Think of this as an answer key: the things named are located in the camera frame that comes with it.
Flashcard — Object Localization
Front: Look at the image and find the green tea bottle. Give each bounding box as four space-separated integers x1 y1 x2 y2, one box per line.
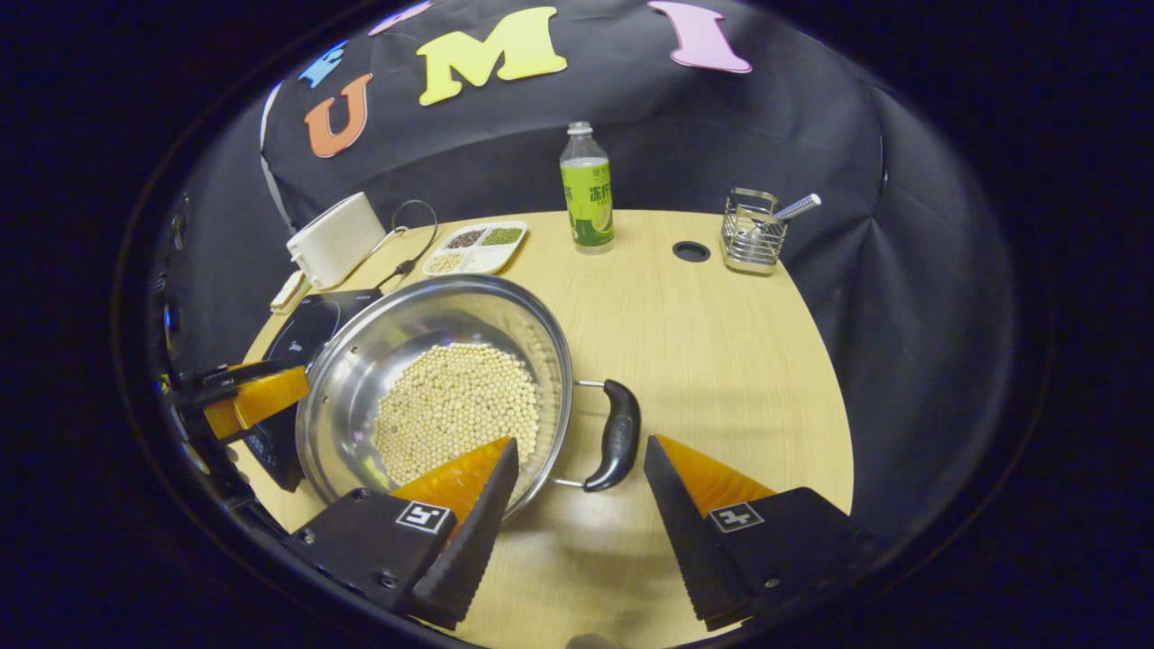
560 122 615 255

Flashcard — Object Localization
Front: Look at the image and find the white divided bean plate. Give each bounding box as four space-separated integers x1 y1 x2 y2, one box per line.
422 221 528 277

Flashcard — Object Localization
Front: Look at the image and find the stainless steel pot black handle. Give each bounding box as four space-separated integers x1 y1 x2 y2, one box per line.
295 274 643 524

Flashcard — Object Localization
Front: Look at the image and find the white toaster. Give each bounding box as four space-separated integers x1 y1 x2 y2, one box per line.
287 192 387 290

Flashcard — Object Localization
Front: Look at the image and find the pile of soybeans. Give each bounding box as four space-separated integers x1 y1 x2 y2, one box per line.
374 343 542 488

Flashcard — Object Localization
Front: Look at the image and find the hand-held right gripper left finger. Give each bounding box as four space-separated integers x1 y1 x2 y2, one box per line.
284 437 521 632

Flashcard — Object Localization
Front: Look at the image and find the black backdrop cloth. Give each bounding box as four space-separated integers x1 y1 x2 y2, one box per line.
153 0 1020 542

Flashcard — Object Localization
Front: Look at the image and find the plate with bread slice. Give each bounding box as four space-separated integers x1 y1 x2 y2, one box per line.
270 270 309 314

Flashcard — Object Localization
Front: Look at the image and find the black power cable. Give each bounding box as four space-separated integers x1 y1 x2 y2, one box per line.
365 200 439 291

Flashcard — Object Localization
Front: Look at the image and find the black induction cooktop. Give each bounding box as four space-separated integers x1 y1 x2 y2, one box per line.
243 288 384 492

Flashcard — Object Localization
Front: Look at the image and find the metal wire utensil holder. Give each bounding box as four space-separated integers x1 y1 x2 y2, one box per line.
721 187 789 276

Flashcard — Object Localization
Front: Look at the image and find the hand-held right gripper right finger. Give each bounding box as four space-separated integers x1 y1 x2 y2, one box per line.
643 434 880 632

